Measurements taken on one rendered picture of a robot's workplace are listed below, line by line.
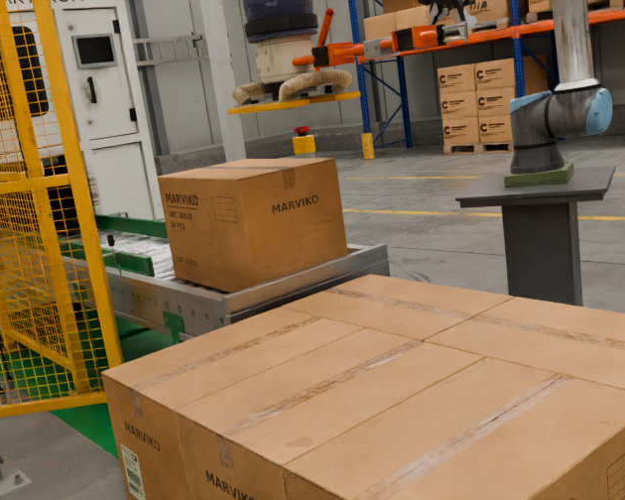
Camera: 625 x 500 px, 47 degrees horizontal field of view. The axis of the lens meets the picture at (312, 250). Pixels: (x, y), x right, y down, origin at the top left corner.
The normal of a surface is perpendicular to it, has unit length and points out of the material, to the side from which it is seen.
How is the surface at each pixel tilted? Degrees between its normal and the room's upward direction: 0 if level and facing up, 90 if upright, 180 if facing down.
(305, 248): 90
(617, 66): 90
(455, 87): 92
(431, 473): 0
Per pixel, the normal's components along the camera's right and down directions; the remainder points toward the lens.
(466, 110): -0.68, 0.29
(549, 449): -0.14, -0.97
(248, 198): 0.59, 0.09
